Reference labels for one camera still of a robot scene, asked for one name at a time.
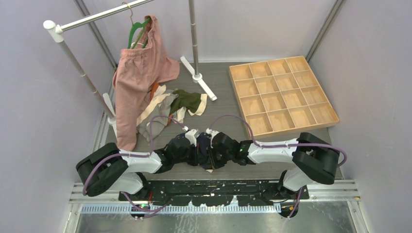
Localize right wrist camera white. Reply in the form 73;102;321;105
205;128;220;144

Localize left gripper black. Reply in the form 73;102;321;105
173;141;207;166

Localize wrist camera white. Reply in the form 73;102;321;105
205;128;220;144
185;129;200;146

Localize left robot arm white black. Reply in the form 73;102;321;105
76;135;197;200

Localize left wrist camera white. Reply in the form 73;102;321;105
185;129;200;146

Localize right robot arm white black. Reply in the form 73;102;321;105
206;129;340;199

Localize navy underwear cream waistband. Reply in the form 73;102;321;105
176;133;214;173

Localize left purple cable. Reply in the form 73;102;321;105
82;116;189;197

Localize green clothes hanger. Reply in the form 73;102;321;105
122;2;152;50

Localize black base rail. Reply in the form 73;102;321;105
119;180;309;207

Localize orange underwear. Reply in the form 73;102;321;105
150;83;159;101

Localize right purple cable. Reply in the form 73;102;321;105
209;115;348;219

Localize pink trousers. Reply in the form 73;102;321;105
112;15;180;150

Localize white metal clothes rack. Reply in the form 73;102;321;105
43;0;218;137

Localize wooden compartment tray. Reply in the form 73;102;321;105
229;56;340;138

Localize purple cable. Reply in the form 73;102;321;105
82;116;189;197
209;115;348;219

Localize olive green underwear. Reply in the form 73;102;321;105
170;89;208;116

